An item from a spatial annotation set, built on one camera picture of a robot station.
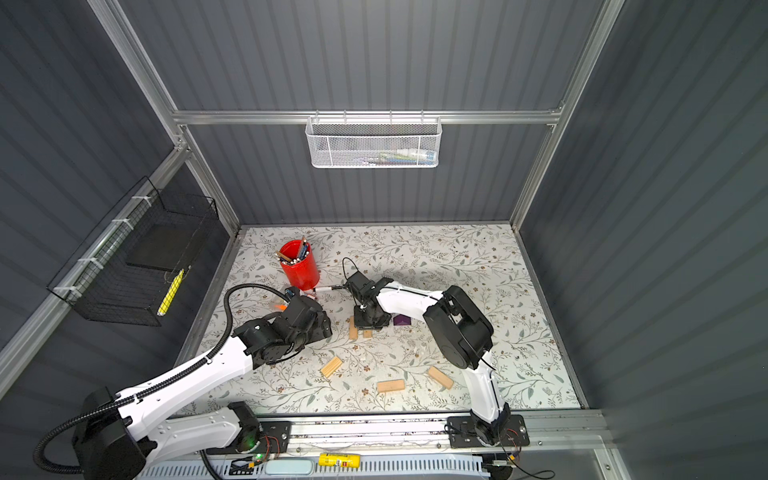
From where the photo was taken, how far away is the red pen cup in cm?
92

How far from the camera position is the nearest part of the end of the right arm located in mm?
698

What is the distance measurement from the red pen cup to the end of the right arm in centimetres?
22
